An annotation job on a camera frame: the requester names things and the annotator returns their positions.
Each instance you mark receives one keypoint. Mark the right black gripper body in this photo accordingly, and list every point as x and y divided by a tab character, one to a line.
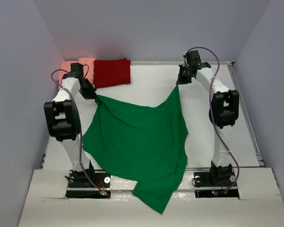
184	77

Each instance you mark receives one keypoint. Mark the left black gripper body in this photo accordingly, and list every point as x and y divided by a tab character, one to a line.
87	91

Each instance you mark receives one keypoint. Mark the green t shirt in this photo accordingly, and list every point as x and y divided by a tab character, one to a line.
141	143

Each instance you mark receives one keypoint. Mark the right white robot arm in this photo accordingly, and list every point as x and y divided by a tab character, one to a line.
223	113

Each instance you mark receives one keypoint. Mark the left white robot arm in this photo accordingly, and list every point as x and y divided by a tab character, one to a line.
63	122

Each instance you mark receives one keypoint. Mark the folded pink t shirt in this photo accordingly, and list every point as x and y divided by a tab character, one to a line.
88	67

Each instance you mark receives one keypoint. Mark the folded red t shirt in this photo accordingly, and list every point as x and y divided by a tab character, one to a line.
109	73

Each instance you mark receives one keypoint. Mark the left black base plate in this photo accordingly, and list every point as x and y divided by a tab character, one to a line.
79	187

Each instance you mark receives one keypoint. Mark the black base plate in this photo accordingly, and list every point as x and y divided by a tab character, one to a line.
205	188
79	187

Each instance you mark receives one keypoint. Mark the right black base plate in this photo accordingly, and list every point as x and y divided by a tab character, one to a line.
205	188

